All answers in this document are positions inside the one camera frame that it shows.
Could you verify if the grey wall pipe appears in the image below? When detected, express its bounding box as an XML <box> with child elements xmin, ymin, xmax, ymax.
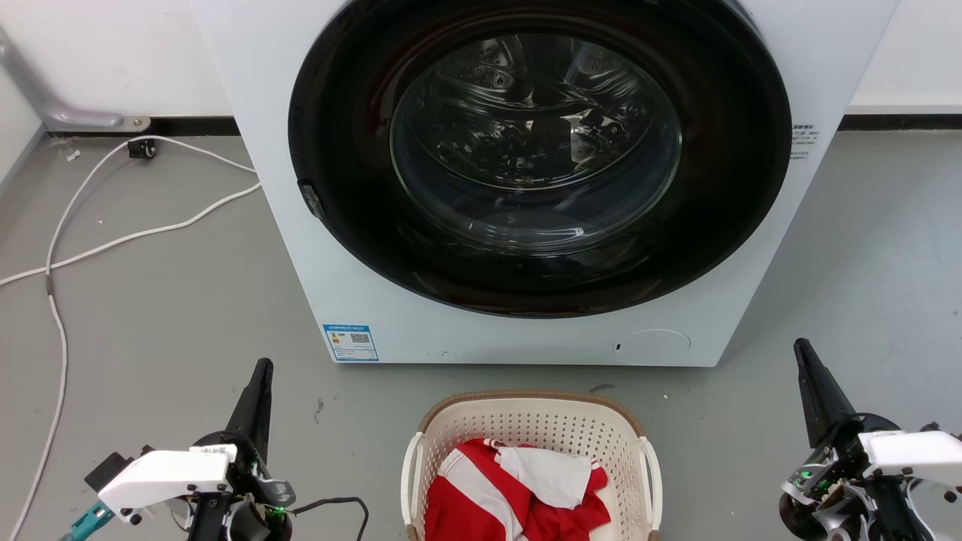
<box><xmin>0</xmin><ymin>26</ymin><xmax>151</xmax><ymax>134</ymax></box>

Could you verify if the round white filter cover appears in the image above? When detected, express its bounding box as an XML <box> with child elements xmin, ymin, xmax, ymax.
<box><xmin>611</xmin><ymin>328</ymin><xmax>691</xmax><ymax>366</ymax></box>

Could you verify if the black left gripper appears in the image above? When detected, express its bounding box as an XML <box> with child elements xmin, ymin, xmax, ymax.
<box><xmin>189</xmin><ymin>358</ymin><xmax>296</xmax><ymax>541</ymax></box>

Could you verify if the dark washer door latch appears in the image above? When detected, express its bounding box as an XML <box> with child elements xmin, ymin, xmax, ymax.
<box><xmin>298</xmin><ymin>180</ymin><xmax>325</xmax><ymax>220</ymax></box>

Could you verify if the blue white energy label sticker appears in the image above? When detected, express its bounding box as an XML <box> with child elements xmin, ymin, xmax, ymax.
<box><xmin>322</xmin><ymin>324</ymin><xmax>380</xmax><ymax>363</ymax></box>

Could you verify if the white front-load washing machine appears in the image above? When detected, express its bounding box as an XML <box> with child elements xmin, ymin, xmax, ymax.
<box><xmin>189</xmin><ymin>0</ymin><xmax>900</xmax><ymax>368</ymax></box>

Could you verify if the white cloth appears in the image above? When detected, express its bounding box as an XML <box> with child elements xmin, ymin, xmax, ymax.
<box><xmin>496</xmin><ymin>445</ymin><xmax>594</xmax><ymax>509</ymax></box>

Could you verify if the black round washer door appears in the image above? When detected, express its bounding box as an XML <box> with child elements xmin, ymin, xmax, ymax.
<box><xmin>288</xmin><ymin>0</ymin><xmax>793</xmax><ymax>319</ymax></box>

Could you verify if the teal cable connector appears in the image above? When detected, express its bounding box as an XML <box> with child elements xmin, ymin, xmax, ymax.
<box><xmin>60</xmin><ymin>502</ymin><xmax>116</xmax><ymax>541</ymax></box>

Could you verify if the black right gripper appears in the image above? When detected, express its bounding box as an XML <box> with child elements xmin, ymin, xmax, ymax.
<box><xmin>779</xmin><ymin>338</ymin><xmax>903</xmax><ymax>541</ymax></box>

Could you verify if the thin white floor cable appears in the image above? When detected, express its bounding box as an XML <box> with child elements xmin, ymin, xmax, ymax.
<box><xmin>6</xmin><ymin>135</ymin><xmax>259</xmax><ymax>541</ymax></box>

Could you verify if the thick white floor cable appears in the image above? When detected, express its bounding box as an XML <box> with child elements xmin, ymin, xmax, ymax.
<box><xmin>0</xmin><ymin>181</ymin><xmax>262</xmax><ymax>288</ymax></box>

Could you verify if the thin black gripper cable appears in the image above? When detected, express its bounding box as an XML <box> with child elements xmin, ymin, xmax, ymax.
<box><xmin>292</xmin><ymin>497</ymin><xmax>371</xmax><ymax>541</ymax></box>

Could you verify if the red white striped garment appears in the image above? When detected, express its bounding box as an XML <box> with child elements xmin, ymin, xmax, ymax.
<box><xmin>424</xmin><ymin>438</ymin><xmax>612</xmax><ymax>541</ymax></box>

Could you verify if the cream plastic laundry basket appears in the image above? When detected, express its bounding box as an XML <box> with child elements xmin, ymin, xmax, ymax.
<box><xmin>401</xmin><ymin>390</ymin><xmax>664</xmax><ymax>541</ymax></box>

